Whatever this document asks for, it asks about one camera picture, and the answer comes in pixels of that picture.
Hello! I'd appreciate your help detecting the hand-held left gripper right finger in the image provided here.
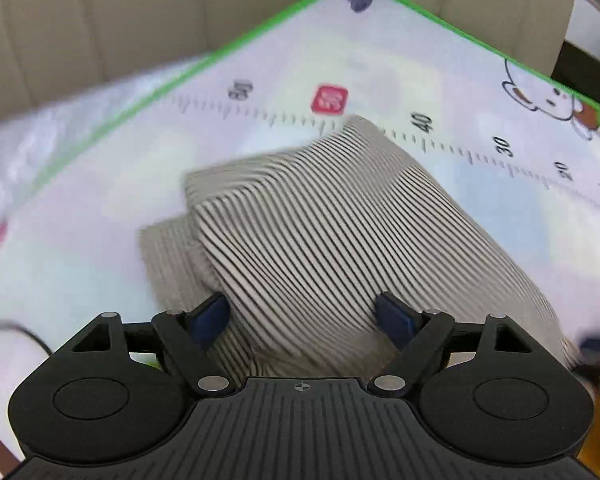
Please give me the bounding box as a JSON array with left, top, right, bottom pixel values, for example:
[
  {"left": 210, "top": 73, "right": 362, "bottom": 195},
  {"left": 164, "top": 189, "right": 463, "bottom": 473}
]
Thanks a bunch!
[{"left": 370, "top": 291, "right": 551, "bottom": 397}]

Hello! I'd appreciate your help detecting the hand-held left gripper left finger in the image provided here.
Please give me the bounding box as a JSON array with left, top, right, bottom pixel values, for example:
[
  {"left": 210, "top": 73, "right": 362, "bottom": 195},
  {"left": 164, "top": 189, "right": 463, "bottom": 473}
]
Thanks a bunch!
[{"left": 55, "top": 292, "right": 231, "bottom": 396}]

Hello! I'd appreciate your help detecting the beige striped sweater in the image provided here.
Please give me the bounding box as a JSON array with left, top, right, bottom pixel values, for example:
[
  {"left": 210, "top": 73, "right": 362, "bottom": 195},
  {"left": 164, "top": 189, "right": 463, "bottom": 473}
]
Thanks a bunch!
[{"left": 139, "top": 114, "right": 583, "bottom": 378}]

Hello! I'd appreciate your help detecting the printed play mat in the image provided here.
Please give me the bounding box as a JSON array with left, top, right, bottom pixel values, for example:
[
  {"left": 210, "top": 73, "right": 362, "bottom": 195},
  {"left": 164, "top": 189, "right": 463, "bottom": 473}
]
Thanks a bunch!
[{"left": 0, "top": 0, "right": 600, "bottom": 480}]

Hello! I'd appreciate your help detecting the white quilted mattress cover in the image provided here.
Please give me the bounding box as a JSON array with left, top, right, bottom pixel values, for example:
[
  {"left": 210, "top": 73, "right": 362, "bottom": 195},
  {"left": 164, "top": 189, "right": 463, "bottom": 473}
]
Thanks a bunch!
[{"left": 0, "top": 57, "right": 211, "bottom": 201}]

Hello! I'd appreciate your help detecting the beige padded headboard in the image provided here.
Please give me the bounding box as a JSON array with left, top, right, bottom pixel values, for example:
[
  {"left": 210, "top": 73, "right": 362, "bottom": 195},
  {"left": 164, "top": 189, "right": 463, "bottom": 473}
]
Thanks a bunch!
[{"left": 0, "top": 0, "right": 578, "bottom": 126}]

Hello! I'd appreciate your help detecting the white table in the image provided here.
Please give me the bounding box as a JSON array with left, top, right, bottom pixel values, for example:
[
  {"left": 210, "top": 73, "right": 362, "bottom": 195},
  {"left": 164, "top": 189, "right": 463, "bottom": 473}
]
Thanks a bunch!
[{"left": 562, "top": 0, "right": 600, "bottom": 126}]

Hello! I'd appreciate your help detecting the black cable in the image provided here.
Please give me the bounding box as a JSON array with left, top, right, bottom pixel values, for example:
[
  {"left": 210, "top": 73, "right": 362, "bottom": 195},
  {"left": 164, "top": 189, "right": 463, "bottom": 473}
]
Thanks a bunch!
[{"left": 0, "top": 322, "right": 53, "bottom": 356}]

